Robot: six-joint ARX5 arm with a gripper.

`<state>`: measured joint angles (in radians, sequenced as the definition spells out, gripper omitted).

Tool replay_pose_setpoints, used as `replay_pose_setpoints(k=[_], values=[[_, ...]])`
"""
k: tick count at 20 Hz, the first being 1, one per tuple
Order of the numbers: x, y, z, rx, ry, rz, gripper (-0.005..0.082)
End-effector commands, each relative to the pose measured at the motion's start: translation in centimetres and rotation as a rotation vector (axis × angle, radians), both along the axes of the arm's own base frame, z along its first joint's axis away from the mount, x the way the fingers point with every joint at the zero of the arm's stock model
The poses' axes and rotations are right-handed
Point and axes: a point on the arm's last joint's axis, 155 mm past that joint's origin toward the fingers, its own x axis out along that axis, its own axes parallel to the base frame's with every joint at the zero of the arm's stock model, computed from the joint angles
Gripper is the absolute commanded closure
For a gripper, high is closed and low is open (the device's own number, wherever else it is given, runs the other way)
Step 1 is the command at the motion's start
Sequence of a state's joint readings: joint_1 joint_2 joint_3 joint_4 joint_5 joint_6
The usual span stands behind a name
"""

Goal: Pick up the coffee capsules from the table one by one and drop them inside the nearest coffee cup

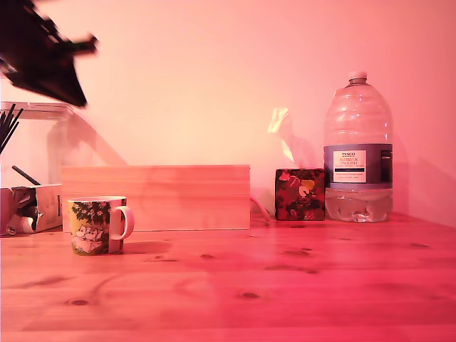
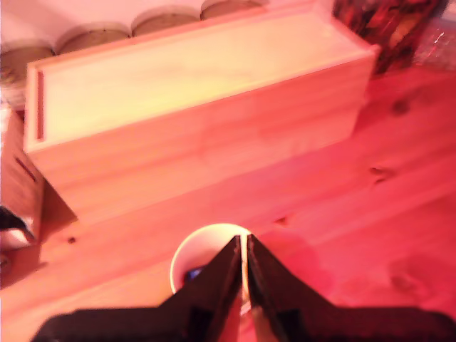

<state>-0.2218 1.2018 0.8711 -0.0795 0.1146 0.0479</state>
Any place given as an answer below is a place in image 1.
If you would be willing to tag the floral tissue box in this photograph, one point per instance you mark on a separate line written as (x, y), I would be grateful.
(300, 194)

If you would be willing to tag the cartoon print ceramic mug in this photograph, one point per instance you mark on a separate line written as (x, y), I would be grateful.
(92, 225)

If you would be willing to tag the clear plastic container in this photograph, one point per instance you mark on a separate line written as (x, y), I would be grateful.
(39, 110)

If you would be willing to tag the torn white carton box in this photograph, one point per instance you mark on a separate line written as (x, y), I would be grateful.
(41, 206)

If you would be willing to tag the white tissue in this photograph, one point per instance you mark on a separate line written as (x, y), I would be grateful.
(283, 133)

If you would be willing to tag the long wooden box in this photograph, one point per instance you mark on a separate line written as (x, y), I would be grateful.
(167, 197)

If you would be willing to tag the large plastic water bottle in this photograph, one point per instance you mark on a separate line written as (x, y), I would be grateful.
(358, 149)

